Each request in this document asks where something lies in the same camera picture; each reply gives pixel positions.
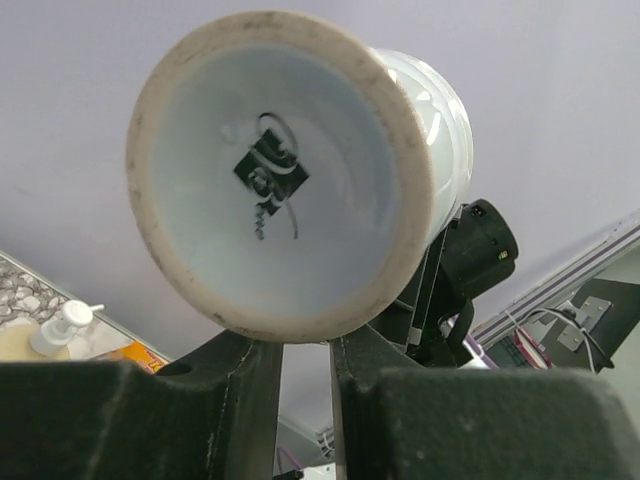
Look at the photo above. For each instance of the orange snack bag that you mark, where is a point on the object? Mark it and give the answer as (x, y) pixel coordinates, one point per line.
(138, 353)

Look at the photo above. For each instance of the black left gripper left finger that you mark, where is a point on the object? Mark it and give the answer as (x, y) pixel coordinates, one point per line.
(211, 414)

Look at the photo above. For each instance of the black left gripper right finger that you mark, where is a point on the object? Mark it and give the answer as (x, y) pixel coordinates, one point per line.
(395, 419)

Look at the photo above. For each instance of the grey mug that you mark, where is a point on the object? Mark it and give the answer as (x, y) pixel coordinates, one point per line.
(287, 179)

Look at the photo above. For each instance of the white pump bottle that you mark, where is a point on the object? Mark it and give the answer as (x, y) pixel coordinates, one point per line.
(24, 340)

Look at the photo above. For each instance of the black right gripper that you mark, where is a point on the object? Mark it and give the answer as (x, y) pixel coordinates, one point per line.
(429, 320)

